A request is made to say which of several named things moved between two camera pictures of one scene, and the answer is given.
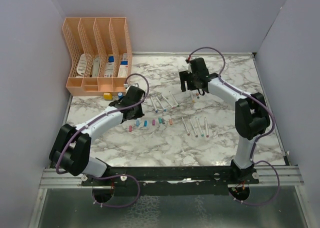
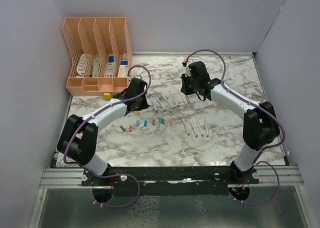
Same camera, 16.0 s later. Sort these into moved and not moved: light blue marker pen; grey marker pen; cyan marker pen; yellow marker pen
Moved: yellow marker pen
Not moved: light blue marker pen; grey marker pen; cyan marker pen
